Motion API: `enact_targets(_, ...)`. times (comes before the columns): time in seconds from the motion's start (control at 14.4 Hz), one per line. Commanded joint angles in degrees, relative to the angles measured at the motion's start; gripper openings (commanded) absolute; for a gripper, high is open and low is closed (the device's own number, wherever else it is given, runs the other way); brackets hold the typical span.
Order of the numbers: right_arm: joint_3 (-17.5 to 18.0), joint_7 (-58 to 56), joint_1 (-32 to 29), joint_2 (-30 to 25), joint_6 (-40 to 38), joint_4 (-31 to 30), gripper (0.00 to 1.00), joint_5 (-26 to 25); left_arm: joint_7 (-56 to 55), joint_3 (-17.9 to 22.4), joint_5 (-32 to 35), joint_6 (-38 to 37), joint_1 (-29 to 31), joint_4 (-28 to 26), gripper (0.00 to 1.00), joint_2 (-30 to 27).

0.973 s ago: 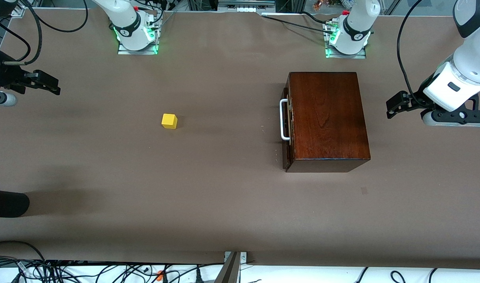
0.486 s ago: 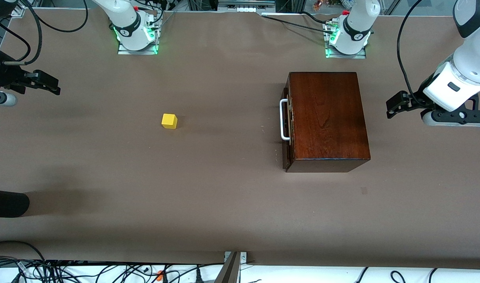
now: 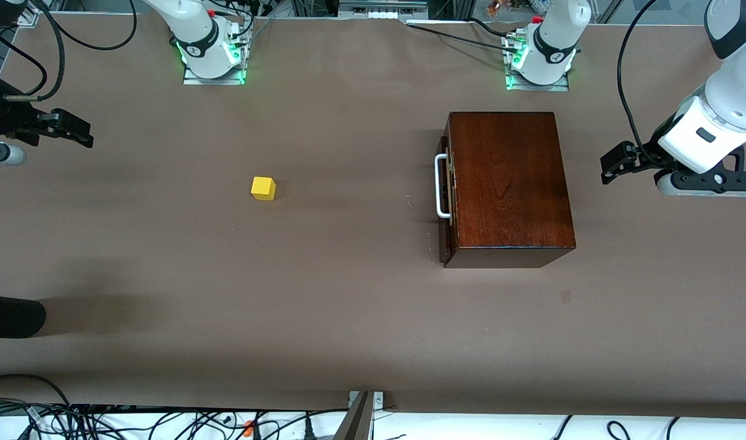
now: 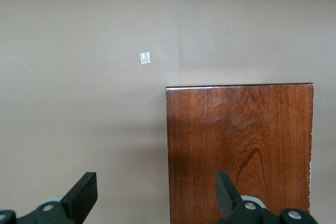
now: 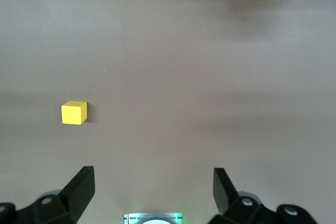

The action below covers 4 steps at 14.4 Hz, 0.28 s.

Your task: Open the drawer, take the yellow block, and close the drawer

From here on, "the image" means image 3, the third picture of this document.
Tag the grey metal strut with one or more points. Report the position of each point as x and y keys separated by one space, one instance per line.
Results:
x=357 y=421

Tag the white connector block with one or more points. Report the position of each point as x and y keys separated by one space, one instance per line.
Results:
x=382 y=14

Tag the black rounded object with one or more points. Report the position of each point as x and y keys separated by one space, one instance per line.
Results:
x=12 y=316

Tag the large table cover sheet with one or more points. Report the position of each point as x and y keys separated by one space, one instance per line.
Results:
x=226 y=244

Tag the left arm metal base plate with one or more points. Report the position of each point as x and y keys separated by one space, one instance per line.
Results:
x=537 y=87

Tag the orange plug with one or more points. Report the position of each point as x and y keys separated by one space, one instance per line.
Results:
x=248 y=428

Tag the yellow cube block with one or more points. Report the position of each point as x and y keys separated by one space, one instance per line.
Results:
x=263 y=188

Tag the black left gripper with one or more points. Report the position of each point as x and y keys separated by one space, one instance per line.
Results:
x=646 y=153

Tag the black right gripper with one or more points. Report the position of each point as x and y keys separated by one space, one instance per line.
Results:
x=5 y=116

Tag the grey metal rail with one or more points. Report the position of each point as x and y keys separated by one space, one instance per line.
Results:
x=409 y=5

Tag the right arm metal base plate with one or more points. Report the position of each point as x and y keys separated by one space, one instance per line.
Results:
x=214 y=80

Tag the dark wooden cabinet box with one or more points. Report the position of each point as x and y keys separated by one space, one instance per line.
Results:
x=507 y=183

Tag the copper coloured object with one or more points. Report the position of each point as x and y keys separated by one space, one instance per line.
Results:
x=493 y=7

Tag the small metal bracket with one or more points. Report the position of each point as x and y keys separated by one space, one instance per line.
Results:
x=379 y=400

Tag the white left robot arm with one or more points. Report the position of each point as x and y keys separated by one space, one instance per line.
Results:
x=556 y=43

